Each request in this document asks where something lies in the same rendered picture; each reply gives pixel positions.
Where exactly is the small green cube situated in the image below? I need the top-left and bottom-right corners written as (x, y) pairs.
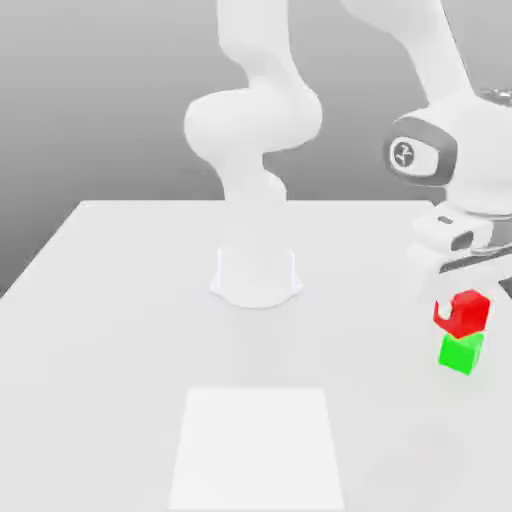
top-left (437, 331), bottom-right (486, 377)

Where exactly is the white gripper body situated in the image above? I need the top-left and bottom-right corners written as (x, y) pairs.
top-left (405, 242), bottom-right (512, 302)

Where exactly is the small red cube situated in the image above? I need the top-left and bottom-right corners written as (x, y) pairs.
top-left (432, 288), bottom-right (492, 340)

